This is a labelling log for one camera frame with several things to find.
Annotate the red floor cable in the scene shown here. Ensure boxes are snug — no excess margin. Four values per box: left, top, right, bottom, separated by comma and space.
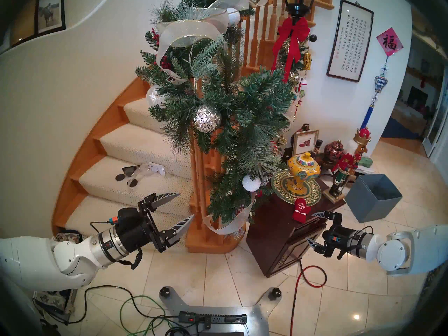
290, 260, 328, 336

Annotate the grey blue square bin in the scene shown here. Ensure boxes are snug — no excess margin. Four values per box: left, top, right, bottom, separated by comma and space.
345, 174, 403, 223

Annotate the colourful hanging ornament string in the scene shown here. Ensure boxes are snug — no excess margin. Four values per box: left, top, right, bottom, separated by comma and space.
294, 78, 307, 117

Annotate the dark ceramic vase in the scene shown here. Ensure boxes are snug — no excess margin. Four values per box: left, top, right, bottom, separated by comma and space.
290, 123, 311, 147

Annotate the black floor cable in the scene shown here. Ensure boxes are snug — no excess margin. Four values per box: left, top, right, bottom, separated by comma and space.
33, 285, 181, 325

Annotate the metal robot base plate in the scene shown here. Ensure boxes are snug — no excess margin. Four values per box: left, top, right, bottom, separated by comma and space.
159, 286, 282, 336

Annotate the tall red nutcracker figure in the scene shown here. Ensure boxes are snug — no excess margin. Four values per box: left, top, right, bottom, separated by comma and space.
323, 128, 372, 203

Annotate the white glitter ball ornament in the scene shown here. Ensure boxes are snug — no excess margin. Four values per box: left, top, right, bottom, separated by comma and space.
226, 7, 241, 28
242, 175, 261, 192

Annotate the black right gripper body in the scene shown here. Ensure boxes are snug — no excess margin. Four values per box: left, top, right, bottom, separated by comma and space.
323, 225, 354, 259

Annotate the green pine garland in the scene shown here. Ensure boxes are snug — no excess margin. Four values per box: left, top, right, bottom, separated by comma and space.
135, 0, 301, 231

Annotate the dark patterned rug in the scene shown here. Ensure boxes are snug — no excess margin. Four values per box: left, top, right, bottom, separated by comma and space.
33, 229, 83, 315
418, 274, 443, 304

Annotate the green gold decorative plate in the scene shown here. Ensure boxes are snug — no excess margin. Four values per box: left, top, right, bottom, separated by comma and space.
271, 169, 322, 206

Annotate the blue vase tassel hanging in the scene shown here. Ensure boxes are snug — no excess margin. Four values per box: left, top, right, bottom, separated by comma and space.
360, 56, 390, 129

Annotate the framed horse photo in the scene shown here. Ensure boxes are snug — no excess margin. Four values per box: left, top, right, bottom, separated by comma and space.
35, 0, 66, 36

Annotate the carpeted wooden staircase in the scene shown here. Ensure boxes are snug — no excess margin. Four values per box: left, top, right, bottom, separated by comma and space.
52, 76, 247, 254

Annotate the dark red cloisonne jar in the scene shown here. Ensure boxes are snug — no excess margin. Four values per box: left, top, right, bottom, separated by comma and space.
323, 140, 345, 161

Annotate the red mini stocking ornament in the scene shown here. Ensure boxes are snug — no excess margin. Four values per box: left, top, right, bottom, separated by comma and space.
292, 198, 308, 223

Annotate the sheer white gold-edged ribbon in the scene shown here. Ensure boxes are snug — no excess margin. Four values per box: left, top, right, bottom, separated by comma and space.
155, 0, 294, 235

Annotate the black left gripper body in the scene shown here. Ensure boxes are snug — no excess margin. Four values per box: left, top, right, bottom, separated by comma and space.
115, 209, 159, 253

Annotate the red velvet bow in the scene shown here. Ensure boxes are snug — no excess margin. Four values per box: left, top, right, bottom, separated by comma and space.
271, 17, 311, 83

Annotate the dark framed picture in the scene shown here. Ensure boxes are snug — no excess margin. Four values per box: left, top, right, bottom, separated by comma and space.
9, 3, 38, 49

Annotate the green floor cable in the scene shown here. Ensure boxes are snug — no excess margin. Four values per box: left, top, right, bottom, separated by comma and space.
120, 295, 175, 336

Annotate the yellow porcelain lidded urn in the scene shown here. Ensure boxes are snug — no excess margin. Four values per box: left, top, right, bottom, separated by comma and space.
287, 152, 321, 195

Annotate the clear plastic packaging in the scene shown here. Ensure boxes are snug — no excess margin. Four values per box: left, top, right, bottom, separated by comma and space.
128, 162, 167, 185

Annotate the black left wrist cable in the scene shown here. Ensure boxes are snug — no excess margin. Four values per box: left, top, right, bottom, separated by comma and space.
89, 215, 144, 270

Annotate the white glass door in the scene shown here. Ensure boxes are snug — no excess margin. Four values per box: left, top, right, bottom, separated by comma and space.
422, 68, 448, 159

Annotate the left gripper ribbed grey finger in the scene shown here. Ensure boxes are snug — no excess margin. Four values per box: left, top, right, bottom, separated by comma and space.
157, 215, 195, 253
138, 193, 181, 212

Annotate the framed Chinese calligraphy scroll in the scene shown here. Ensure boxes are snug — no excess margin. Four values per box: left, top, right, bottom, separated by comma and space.
326, 0, 374, 83

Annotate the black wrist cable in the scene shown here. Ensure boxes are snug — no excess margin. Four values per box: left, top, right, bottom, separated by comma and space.
332, 226, 375, 260
89, 215, 144, 270

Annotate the small framed picture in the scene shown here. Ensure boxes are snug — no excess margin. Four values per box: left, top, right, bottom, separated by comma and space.
292, 129, 320, 156

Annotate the red berry sprig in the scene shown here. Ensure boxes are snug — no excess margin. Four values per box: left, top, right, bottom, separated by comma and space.
151, 28, 172, 70

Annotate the black power strip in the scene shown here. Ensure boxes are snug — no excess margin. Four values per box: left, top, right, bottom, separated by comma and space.
178, 311, 247, 325

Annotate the wooden stair balustrade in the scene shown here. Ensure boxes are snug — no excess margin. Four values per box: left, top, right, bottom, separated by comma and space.
185, 0, 352, 234

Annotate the blue room rug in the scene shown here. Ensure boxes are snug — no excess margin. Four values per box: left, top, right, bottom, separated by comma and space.
381, 118, 420, 140

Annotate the dark wooden cabinet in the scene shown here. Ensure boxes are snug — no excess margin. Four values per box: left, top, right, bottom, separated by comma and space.
246, 178, 346, 278

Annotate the clear glass ball ornament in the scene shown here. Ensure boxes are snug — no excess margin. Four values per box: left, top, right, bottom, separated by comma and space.
146, 86, 165, 107

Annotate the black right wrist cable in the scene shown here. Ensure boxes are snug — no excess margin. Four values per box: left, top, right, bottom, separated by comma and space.
332, 226, 375, 260

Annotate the silver faceted ball ornament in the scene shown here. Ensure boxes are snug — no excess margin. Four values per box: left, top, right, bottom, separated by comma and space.
194, 105, 222, 133

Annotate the black fireplace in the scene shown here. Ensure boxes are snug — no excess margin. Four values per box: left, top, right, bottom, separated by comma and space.
408, 87, 428, 108

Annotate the right gripper ribbed grey finger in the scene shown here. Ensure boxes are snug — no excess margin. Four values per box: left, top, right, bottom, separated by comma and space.
313, 211, 343, 228
307, 237, 331, 258

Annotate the red diamond Fu paper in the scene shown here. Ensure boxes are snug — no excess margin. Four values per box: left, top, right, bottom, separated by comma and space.
376, 27, 404, 57

